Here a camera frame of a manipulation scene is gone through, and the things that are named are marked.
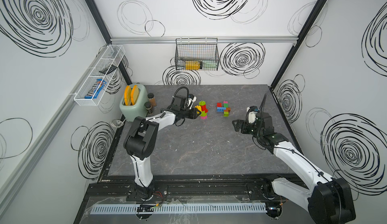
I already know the yellow lego brick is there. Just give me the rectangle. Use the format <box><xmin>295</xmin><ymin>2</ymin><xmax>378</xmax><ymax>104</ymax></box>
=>
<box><xmin>195</xmin><ymin>105</ymin><xmax>202</xmax><ymax>112</ymax></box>

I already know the small red lego brick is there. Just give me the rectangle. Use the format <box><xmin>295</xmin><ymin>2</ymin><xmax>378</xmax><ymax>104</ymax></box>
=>
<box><xmin>201</xmin><ymin>105</ymin><xmax>208</xmax><ymax>113</ymax></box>

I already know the blue lego brick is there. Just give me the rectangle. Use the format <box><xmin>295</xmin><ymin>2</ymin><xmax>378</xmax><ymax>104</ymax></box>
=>
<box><xmin>217</xmin><ymin>107</ymin><xmax>226</xmax><ymax>112</ymax></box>

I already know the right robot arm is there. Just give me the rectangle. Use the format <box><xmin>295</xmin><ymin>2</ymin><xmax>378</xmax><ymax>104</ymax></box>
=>
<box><xmin>232</xmin><ymin>106</ymin><xmax>356</xmax><ymax>224</ymax></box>

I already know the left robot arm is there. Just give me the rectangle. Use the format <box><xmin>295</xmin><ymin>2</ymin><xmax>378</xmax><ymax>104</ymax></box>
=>
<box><xmin>124</xmin><ymin>94</ymin><xmax>201</xmax><ymax>199</ymax></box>

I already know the dark pepper jar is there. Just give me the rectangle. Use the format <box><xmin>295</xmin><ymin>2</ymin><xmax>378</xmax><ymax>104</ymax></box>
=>
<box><xmin>144</xmin><ymin>102</ymin><xmax>153</xmax><ymax>114</ymax></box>

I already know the yellow item in basket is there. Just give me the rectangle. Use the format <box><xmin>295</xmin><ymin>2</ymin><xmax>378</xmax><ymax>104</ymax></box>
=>
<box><xmin>185</xmin><ymin>61</ymin><xmax>202</xmax><ymax>70</ymax></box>

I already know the mint green toaster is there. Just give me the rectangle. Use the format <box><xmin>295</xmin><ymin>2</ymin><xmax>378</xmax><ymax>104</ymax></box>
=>
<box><xmin>120</xmin><ymin>83</ymin><xmax>149</xmax><ymax>122</ymax></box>

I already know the yellow toast slice right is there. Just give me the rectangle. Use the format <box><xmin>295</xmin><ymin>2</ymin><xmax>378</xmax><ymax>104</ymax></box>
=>
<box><xmin>130</xmin><ymin>85</ymin><xmax>140</xmax><ymax>105</ymax></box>

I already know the yellow toast slice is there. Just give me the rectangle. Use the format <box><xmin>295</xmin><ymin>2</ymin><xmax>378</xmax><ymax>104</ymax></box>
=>
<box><xmin>130</xmin><ymin>85</ymin><xmax>140</xmax><ymax>105</ymax></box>
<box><xmin>124</xmin><ymin>85</ymin><xmax>132</xmax><ymax>106</ymax></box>

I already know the yellow toast slice left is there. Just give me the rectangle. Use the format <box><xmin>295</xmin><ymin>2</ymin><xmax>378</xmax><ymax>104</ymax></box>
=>
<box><xmin>124</xmin><ymin>85</ymin><xmax>132</xmax><ymax>106</ymax></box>

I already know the black remote control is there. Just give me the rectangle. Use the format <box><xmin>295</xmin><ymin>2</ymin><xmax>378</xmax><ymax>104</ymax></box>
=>
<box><xmin>99</xmin><ymin>65</ymin><xmax>118</xmax><ymax>75</ymax></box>

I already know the blue candy packet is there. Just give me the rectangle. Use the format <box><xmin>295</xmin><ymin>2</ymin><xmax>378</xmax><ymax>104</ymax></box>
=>
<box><xmin>84</xmin><ymin>79</ymin><xmax>106</xmax><ymax>99</ymax></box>

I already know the black wire wall basket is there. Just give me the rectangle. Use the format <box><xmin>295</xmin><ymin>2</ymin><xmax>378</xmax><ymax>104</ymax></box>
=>
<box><xmin>174</xmin><ymin>38</ymin><xmax>220</xmax><ymax>71</ymax></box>

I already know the white slotted cable duct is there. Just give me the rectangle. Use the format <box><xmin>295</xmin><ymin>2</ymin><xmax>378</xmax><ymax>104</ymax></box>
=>
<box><xmin>90</xmin><ymin>202</ymin><xmax>267</xmax><ymax>215</ymax></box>

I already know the white wire wall shelf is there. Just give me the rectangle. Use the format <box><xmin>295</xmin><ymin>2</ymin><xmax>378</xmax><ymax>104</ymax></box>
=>
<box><xmin>74</xmin><ymin>44</ymin><xmax>125</xmax><ymax>107</ymax></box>

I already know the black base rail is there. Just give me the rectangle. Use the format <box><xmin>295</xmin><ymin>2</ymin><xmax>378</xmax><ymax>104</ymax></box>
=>
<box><xmin>85</xmin><ymin>174</ymin><xmax>306</xmax><ymax>201</ymax></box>

